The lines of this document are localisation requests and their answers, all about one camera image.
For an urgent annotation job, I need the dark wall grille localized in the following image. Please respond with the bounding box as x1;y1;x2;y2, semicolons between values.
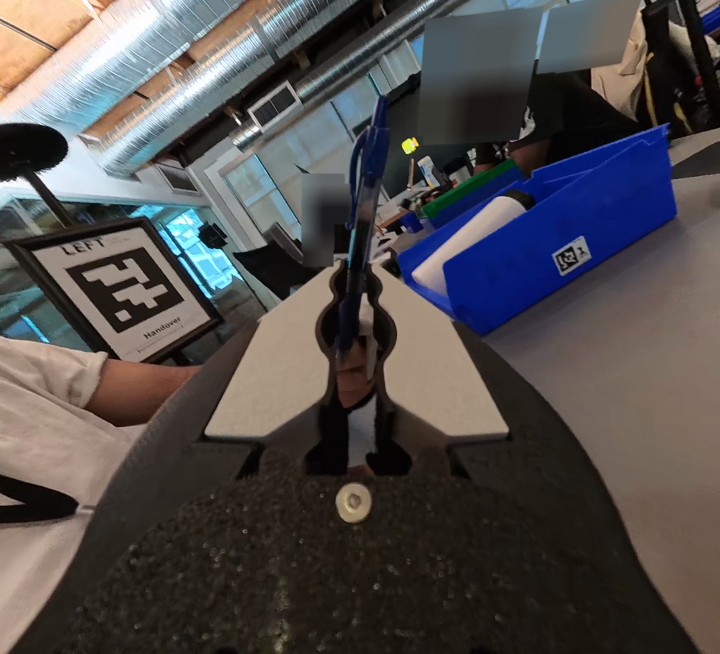
152;159;200;195

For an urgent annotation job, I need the green storage bin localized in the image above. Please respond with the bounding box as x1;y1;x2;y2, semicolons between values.
421;158;527;219

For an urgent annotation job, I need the black lanyard strap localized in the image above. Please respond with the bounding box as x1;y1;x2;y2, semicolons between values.
0;474;80;524

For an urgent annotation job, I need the white air vent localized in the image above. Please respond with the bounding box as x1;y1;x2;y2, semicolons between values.
247;82;302;133

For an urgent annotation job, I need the person's left hand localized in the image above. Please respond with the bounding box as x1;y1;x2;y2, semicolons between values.
336;347;377;409

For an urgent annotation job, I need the black framed marker sign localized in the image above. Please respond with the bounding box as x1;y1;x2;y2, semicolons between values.
3;216;225;365

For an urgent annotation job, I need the white cylinder roll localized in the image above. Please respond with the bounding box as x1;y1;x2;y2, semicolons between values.
411;189;538;298

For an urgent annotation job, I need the silver air duct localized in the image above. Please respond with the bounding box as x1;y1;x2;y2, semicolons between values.
231;0;510;153
81;0;406;178
0;0;338;129

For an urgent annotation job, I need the white bottle blue label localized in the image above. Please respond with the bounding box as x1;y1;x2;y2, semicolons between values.
416;155;445;188

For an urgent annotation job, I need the black wall screen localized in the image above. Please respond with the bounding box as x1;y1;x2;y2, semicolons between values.
378;72;428;199

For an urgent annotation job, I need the blue pen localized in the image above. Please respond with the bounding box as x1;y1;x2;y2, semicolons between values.
336;94;390;367

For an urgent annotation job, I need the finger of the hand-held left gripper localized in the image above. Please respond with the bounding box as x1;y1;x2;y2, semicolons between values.
359;301;379;380

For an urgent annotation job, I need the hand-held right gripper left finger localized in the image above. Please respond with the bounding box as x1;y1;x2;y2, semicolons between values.
204;260;350;442

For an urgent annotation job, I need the beige jacket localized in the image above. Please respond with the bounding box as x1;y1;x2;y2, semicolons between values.
591;13;653;123

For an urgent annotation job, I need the blue bin with marker label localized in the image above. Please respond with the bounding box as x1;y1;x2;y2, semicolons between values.
396;123;678;337

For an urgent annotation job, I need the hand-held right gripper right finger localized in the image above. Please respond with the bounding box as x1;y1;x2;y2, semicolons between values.
368;263;511;466

